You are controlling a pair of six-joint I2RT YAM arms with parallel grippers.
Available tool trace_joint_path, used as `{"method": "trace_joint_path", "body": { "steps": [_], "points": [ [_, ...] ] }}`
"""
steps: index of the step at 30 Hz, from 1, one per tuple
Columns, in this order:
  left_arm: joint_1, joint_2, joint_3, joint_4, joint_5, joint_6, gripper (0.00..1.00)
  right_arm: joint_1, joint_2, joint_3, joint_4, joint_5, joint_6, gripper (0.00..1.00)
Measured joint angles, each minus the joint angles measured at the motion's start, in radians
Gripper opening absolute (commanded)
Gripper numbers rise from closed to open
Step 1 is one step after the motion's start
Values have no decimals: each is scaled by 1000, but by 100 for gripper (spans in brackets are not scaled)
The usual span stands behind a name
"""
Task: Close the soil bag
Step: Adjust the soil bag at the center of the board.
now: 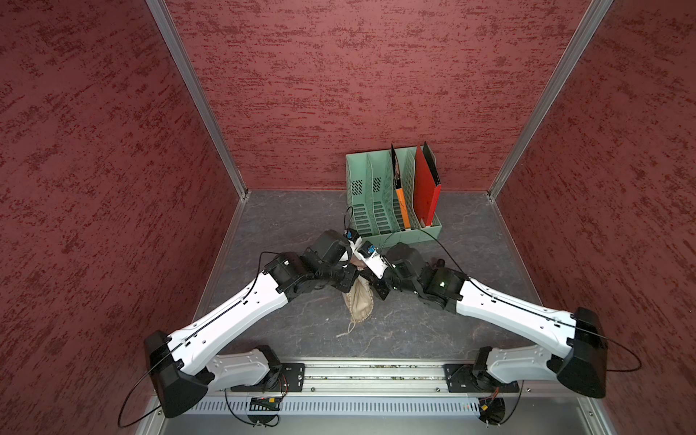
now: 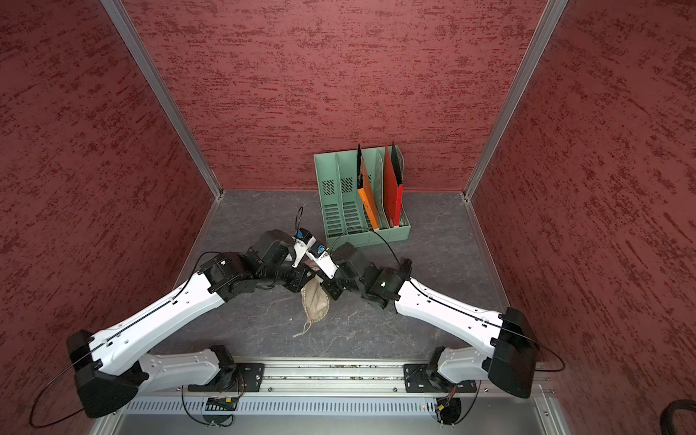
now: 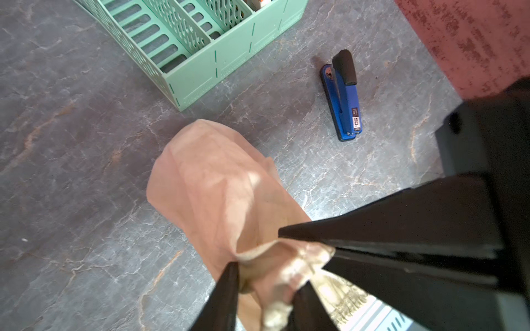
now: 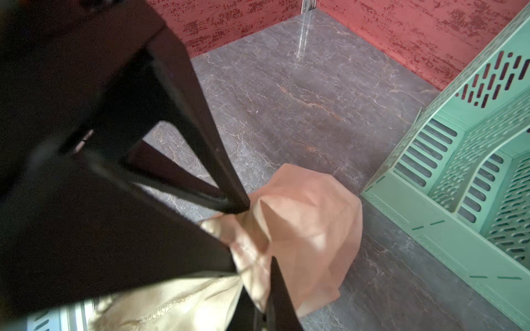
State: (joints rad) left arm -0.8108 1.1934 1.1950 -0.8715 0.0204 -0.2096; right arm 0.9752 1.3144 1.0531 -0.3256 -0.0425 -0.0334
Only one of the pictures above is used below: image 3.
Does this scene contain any green plastic file organizer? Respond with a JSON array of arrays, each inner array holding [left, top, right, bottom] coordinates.
[[77, 1, 307, 111]]

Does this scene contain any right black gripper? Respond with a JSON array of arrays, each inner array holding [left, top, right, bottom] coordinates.
[[436, 78, 529, 295]]

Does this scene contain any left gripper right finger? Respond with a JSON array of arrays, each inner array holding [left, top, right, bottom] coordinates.
[[285, 281, 338, 331]]

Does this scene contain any blue black stapler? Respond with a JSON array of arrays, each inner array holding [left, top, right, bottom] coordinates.
[[320, 49, 362, 142]]

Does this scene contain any beige cloth soil bag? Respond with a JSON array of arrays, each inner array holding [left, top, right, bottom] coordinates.
[[145, 119, 369, 331]]

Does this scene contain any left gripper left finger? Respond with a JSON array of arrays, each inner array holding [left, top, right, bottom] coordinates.
[[189, 261, 240, 331]]

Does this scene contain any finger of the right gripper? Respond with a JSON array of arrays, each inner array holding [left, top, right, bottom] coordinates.
[[278, 175, 505, 259], [324, 249, 529, 330]]

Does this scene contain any perforated cable duct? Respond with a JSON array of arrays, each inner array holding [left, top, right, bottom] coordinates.
[[340, 296, 414, 331]]

